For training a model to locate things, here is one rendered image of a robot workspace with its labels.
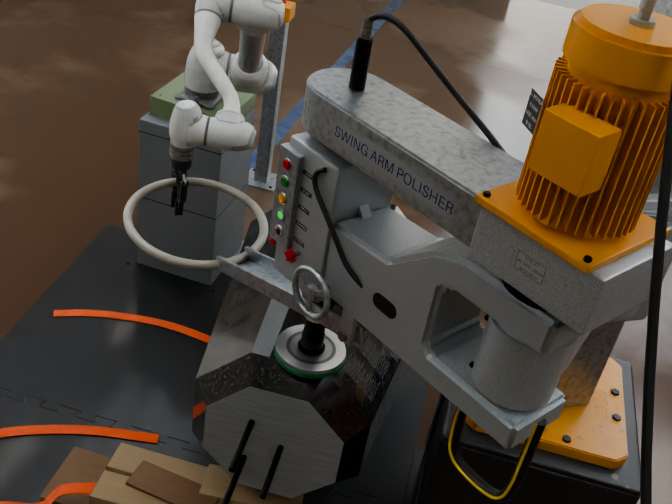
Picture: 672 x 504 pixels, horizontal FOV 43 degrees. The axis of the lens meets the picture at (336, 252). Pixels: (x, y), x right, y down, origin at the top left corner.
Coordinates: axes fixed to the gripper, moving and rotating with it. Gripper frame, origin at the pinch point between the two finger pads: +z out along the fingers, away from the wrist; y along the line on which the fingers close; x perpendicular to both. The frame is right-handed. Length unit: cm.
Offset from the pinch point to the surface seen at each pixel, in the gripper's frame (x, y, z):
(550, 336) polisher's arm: 26, 157, -76
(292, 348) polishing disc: 11, 85, -6
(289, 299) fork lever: 9, 81, -22
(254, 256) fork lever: 11, 48, -11
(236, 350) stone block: -2, 74, 3
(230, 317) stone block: 5, 50, 12
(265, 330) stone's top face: 7, 73, -2
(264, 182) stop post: 100, -137, 92
